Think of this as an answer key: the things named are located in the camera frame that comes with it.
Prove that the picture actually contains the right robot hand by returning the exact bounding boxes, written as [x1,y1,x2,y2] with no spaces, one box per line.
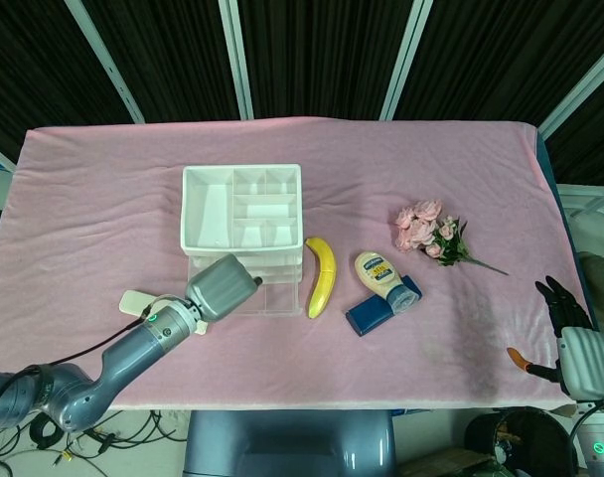
[506,275,604,401]

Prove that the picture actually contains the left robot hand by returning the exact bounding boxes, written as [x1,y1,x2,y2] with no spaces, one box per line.
[184,252,264,323]

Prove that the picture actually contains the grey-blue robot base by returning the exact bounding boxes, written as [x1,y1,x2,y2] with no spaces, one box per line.
[182,409,397,477]

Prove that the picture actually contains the white drawer organizer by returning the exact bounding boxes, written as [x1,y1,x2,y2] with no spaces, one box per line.
[180,162,304,284]

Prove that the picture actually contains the black waste bin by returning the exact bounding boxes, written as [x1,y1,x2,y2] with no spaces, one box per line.
[464,406,580,477]

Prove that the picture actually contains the yellow banana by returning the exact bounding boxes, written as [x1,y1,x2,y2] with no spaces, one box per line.
[304,237,338,320]

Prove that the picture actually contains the pink tablecloth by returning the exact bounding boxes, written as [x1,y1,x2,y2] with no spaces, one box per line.
[0,117,581,413]

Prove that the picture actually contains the dark blue carton box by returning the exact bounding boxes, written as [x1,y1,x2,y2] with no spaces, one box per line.
[345,272,423,339]

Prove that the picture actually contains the mayonnaise squeeze bottle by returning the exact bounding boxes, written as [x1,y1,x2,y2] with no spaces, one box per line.
[354,250,423,317]

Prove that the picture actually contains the white metal rack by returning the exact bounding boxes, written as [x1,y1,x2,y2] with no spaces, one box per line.
[554,182,604,239]

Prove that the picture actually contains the pink artificial flower bouquet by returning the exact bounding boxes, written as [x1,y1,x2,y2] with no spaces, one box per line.
[394,199,510,277]

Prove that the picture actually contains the black pleated curtain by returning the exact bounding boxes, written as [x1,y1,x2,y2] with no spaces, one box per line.
[0,0,604,188]

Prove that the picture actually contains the black floor cables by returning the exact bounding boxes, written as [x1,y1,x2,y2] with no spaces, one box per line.
[0,409,189,477]

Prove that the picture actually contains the white frame post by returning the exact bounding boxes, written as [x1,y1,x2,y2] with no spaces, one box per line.
[537,37,604,140]
[378,0,435,120]
[66,0,145,124]
[218,0,256,120]

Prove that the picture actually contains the coiled black cable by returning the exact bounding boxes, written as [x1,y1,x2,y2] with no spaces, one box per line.
[30,414,65,451]

